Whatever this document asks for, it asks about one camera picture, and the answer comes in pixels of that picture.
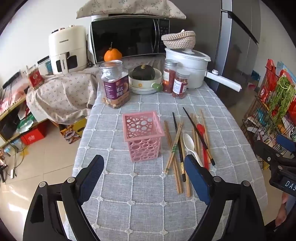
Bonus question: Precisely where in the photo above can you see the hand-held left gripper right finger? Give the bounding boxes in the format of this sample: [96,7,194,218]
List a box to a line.
[184,154,265,241]

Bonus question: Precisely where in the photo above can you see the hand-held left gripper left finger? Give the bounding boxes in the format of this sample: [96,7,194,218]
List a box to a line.
[22,155,105,241]

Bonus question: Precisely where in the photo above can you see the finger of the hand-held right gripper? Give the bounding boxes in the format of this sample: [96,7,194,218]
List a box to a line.
[276,134,296,154]
[254,140,294,170]

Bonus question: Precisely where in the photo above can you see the pile of bamboo chopsticks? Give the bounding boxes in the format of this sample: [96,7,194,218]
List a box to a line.
[164,109,211,198]

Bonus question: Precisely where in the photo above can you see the white plastic spoon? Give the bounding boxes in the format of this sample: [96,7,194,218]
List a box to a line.
[183,133,204,167]

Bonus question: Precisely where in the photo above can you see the black chopstick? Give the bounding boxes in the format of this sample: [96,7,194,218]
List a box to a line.
[172,112,186,182]
[183,107,216,166]

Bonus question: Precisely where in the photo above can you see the pink perforated plastic basket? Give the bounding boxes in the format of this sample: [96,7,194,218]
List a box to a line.
[122,111,165,163]

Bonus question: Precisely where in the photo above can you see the person's right hand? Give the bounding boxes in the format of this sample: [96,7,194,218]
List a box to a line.
[275,193,289,229]

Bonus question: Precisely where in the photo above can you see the green vegetable bunch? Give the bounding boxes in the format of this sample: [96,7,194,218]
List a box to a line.
[268,75,296,130]

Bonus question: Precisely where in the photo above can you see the yellow printed carton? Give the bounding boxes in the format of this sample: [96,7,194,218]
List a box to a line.
[59,118,88,144]

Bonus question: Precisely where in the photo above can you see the red plastic spoon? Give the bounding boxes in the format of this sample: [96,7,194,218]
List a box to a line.
[196,124,210,171]

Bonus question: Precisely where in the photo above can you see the grey checked tablecloth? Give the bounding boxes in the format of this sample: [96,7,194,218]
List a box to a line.
[67,57,269,241]

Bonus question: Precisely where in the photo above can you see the red snack bag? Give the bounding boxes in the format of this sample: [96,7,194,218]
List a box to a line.
[261,59,278,102]

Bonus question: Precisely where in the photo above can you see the red cardboard box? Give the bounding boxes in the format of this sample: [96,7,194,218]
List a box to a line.
[21,128,45,145]

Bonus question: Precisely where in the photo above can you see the green white plastic bag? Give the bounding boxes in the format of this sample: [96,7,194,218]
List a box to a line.
[17,113,36,133]

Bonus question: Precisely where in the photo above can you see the floral draped cloth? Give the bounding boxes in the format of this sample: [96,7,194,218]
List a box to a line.
[26,57,166,124]

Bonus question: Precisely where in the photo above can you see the clear jar purple label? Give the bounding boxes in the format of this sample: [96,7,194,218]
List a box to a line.
[99,60,130,109]

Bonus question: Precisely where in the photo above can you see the short jar red label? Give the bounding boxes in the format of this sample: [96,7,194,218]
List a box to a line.
[172,70,190,99]

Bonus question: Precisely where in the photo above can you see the tall jar red contents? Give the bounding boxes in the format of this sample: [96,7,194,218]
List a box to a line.
[163,59,178,93]

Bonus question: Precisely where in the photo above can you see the wooden shelf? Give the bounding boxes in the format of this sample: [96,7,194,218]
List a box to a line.
[0,93,30,149]

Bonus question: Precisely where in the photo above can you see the red tin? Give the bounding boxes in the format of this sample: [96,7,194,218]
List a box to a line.
[28,70,45,90]

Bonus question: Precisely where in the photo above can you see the white electric cooking pot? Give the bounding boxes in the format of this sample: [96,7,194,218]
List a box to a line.
[165,47,242,93]

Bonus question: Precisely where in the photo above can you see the dark green squash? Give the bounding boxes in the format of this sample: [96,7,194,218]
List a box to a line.
[132,64,156,80]

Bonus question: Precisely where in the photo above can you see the white teal box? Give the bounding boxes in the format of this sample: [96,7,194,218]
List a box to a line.
[37,56,52,76]

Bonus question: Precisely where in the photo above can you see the grey refrigerator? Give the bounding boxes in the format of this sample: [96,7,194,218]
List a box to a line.
[214,0,259,107]

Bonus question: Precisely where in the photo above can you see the orange tangerine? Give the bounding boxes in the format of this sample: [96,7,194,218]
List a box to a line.
[104,42,122,62]

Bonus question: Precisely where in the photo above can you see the cream air fryer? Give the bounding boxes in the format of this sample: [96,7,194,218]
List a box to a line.
[48,25,88,75]

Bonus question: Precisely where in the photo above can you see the black microwave oven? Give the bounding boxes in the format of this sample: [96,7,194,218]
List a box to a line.
[90,16,170,65]

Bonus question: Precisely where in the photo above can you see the floral cover cloth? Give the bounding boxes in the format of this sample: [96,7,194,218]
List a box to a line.
[76,0,186,19]

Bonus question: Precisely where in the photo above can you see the black wire rack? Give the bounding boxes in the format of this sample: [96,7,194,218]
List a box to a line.
[240,58,296,169]

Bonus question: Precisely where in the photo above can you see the white ceramic pot green handle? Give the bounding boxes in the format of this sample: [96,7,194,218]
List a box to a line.
[128,68,163,95]

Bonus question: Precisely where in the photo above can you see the woven rope basket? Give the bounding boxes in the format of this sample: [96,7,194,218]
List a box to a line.
[161,30,196,49]

